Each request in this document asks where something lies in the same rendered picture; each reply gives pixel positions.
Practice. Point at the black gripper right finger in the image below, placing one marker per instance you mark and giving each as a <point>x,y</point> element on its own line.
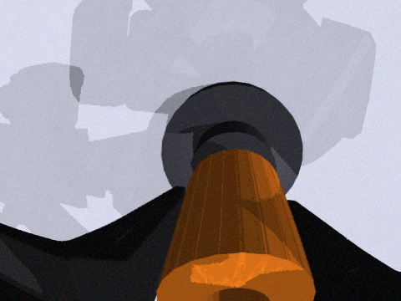
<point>341,270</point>

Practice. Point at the orange knob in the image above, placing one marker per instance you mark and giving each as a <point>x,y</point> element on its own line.
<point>235,238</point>

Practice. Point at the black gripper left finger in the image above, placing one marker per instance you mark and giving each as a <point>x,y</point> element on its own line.
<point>121,261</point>

